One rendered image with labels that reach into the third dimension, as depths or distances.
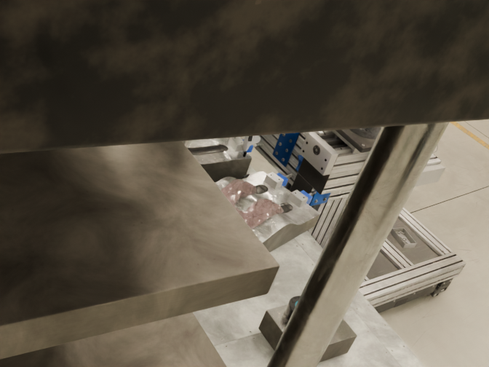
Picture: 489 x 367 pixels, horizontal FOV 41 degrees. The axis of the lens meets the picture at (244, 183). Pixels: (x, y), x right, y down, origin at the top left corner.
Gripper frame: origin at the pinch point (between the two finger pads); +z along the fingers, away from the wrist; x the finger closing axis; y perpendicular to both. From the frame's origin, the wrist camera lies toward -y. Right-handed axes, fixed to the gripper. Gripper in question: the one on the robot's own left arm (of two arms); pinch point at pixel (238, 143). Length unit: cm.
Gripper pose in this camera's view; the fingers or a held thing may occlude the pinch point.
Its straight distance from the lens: 227.1
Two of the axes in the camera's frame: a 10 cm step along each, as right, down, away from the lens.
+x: -5.1, -6.1, 6.1
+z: -2.9, 7.9, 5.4
